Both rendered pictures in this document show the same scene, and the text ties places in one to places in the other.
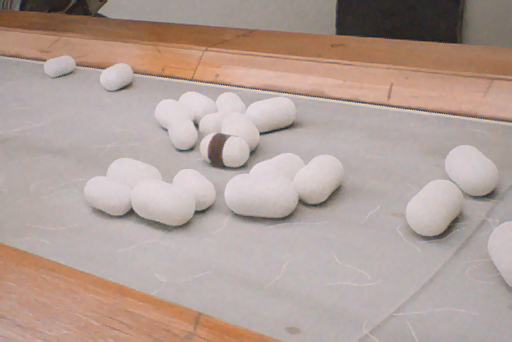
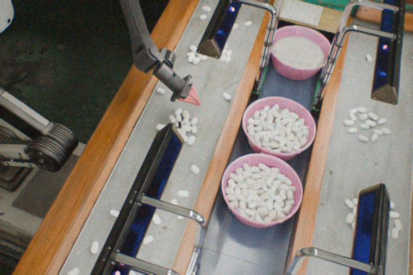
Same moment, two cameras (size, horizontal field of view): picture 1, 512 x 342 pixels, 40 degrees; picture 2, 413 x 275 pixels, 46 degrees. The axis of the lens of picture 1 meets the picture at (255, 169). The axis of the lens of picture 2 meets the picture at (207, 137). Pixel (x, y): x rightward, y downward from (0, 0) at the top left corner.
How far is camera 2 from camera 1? 208 cm
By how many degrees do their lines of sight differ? 86
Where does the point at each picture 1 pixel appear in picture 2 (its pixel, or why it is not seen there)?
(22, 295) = (256, 53)
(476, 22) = not seen: outside the picture
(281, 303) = (242, 43)
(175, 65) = not seen: hidden behind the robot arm
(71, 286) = (254, 50)
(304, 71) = (170, 46)
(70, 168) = (215, 70)
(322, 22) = not seen: outside the picture
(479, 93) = (182, 26)
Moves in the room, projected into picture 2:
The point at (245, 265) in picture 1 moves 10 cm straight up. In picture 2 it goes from (236, 46) to (239, 28)
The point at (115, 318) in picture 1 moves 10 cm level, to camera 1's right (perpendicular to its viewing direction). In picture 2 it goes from (257, 46) to (248, 30)
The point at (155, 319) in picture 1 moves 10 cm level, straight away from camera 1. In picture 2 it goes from (256, 44) to (235, 51)
